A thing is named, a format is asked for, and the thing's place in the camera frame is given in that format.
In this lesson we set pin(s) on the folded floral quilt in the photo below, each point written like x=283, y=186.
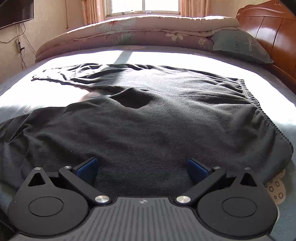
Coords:
x=147, y=30

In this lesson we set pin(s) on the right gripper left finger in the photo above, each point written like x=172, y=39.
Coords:
x=81, y=177

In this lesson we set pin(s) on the pink curtain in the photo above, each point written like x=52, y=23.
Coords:
x=93, y=11
x=194, y=8

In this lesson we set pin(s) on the wooden headboard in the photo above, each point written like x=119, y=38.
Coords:
x=273, y=26

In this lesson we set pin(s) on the grey patterned bed sheet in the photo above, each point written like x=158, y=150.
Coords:
x=21, y=95

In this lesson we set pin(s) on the wall power strip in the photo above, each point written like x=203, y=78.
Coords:
x=19, y=46

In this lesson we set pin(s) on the green grey pillow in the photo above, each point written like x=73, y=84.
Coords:
x=240, y=44

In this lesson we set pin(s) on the black sweatpants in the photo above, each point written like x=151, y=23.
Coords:
x=145, y=125

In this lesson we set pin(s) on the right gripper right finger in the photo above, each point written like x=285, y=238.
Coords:
x=204, y=178

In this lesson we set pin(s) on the wall mounted television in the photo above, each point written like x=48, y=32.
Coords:
x=15, y=11

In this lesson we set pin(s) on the left pink curtain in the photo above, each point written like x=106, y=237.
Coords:
x=93, y=11

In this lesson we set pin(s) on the right pink curtain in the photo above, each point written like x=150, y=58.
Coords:
x=194, y=8

